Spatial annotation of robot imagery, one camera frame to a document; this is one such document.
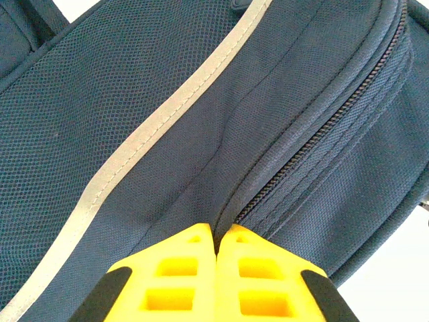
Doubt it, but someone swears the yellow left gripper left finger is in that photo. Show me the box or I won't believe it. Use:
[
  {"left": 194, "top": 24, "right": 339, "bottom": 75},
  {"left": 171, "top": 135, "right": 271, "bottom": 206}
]
[{"left": 68, "top": 223, "right": 217, "bottom": 322}]

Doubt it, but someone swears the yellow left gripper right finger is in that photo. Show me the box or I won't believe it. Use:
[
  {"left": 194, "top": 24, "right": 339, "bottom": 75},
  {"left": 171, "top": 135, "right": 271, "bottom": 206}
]
[{"left": 216, "top": 223, "right": 361, "bottom": 322}]

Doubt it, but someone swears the navy blue backpack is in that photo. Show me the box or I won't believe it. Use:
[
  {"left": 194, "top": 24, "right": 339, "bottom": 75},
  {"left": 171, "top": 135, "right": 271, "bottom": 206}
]
[{"left": 0, "top": 0, "right": 429, "bottom": 322}]

